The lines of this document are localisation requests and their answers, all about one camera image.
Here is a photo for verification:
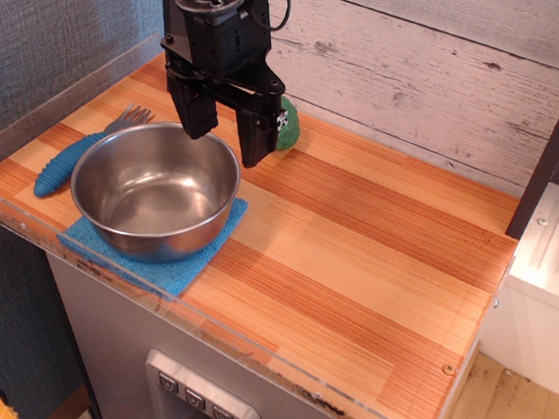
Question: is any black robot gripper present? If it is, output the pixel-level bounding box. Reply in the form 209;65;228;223
162;0;285;168

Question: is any blue handled fork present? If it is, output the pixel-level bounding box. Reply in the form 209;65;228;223
34;105;153;197

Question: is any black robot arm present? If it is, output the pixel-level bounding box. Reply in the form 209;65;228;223
162;0;285;168

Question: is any green toy broccoli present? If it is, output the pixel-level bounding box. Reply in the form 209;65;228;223
276;96;301;151

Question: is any stainless steel bowl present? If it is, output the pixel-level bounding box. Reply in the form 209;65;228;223
70;122;241;263

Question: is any blue cloth mat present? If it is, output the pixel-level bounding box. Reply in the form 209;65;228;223
58;198;248;297

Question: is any clear acrylic table guard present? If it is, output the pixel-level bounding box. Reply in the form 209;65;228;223
0;38;517;419

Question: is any silver dispenser panel with buttons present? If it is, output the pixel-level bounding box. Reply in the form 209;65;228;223
145;349;260;419

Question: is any white ribbed side cabinet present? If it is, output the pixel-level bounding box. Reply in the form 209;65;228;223
479;184;559;395

